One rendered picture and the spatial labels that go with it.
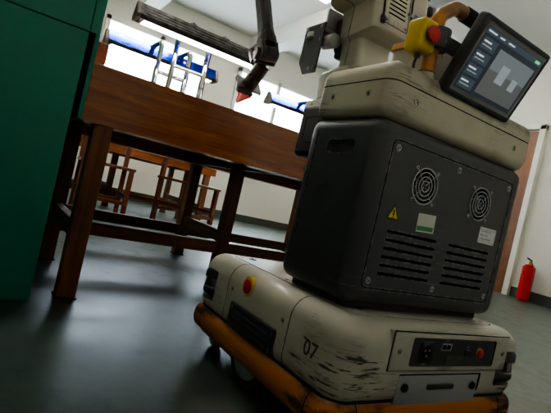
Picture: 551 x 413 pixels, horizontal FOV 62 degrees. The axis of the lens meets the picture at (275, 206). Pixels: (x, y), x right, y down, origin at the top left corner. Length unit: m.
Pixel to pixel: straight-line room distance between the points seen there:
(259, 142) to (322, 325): 1.02
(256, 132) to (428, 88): 0.89
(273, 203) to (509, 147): 7.01
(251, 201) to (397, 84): 7.00
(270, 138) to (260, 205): 6.20
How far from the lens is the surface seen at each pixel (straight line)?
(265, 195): 8.05
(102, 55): 1.75
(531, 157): 6.44
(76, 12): 1.60
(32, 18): 1.58
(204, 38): 2.08
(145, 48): 2.58
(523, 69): 1.25
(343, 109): 1.08
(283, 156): 1.88
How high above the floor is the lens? 0.46
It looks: 1 degrees down
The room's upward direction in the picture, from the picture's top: 13 degrees clockwise
